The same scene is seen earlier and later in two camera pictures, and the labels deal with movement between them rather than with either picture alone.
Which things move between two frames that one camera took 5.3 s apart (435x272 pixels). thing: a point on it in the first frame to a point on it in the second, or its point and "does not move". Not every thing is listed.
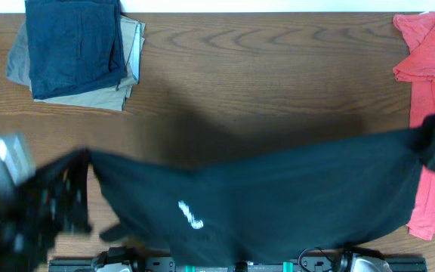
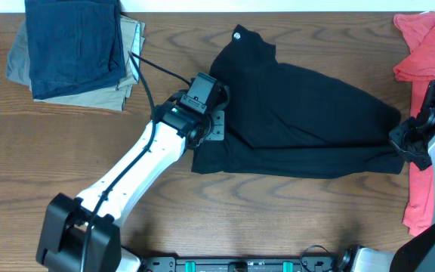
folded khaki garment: x=134 y=32 does not move
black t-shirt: x=269 y=213 to x=283 y=121
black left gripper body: x=14 y=244 to x=218 y=128
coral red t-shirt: x=431 y=64 does not move
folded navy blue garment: x=75 y=46 does not move
